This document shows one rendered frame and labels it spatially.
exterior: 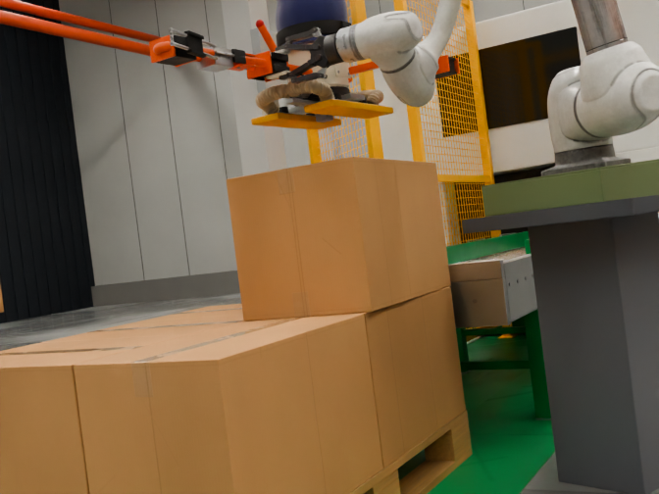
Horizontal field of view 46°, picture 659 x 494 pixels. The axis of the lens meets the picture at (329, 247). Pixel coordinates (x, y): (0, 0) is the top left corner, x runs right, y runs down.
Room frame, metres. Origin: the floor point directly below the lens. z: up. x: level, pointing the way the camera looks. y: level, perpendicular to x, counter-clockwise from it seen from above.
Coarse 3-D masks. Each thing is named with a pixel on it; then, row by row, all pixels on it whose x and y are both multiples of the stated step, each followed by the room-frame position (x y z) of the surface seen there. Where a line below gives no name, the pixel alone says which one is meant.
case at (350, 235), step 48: (240, 192) 2.16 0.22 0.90; (288, 192) 2.08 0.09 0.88; (336, 192) 2.01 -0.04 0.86; (384, 192) 2.14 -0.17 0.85; (432, 192) 2.46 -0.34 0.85; (240, 240) 2.17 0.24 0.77; (288, 240) 2.09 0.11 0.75; (336, 240) 2.02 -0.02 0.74; (384, 240) 2.10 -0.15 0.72; (432, 240) 2.41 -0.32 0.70; (240, 288) 2.18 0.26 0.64; (288, 288) 2.10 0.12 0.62; (336, 288) 2.03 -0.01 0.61; (384, 288) 2.07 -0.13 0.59; (432, 288) 2.37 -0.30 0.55
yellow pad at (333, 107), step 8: (336, 96) 2.21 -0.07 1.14; (312, 104) 2.15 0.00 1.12; (320, 104) 2.14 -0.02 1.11; (328, 104) 2.12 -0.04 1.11; (336, 104) 2.13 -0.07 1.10; (344, 104) 2.16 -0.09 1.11; (352, 104) 2.20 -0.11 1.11; (360, 104) 2.23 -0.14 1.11; (368, 104) 2.27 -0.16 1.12; (312, 112) 2.18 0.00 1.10; (320, 112) 2.19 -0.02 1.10; (328, 112) 2.21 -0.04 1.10; (336, 112) 2.23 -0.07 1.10; (344, 112) 2.25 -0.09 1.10; (352, 112) 2.27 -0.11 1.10; (360, 112) 2.29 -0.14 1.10; (368, 112) 2.31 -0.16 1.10; (376, 112) 2.33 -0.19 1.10; (384, 112) 2.35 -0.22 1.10; (392, 112) 2.39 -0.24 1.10
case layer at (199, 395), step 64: (192, 320) 2.44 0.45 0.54; (320, 320) 1.95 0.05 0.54; (384, 320) 2.07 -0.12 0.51; (448, 320) 2.45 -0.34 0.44; (0, 384) 1.79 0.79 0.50; (64, 384) 1.68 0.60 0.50; (128, 384) 1.59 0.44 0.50; (192, 384) 1.50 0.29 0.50; (256, 384) 1.56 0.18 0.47; (320, 384) 1.76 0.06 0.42; (384, 384) 2.03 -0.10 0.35; (448, 384) 2.40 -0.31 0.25; (0, 448) 1.81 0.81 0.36; (64, 448) 1.70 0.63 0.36; (128, 448) 1.60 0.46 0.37; (192, 448) 1.51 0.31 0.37; (256, 448) 1.54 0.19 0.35; (320, 448) 1.74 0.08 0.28; (384, 448) 2.00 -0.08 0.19
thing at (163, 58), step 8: (160, 40) 1.80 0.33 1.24; (168, 40) 1.79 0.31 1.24; (176, 40) 1.80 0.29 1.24; (184, 40) 1.82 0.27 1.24; (152, 48) 1.82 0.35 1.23; (176, 48) 1.79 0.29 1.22; (152, 56) 1.82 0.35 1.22; (160, 56) 1.81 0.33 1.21; (168, 56) 1.80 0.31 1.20; (176, 56) 1.79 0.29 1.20; (184, 56) 1.82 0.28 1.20; (192, 56) 1.84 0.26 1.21; (168, 64) 1.86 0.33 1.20; (176, 64) 1.87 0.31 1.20; (184, 64) 1.88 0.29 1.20
